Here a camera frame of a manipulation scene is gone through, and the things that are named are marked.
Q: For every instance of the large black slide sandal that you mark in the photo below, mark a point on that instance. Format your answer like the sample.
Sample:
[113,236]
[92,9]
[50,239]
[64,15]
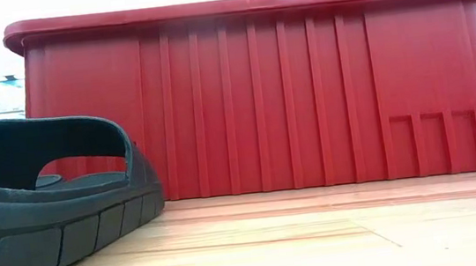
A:
[32,243]

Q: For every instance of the red plastic bin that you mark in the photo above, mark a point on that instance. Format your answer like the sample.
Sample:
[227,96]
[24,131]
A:
[261,104]

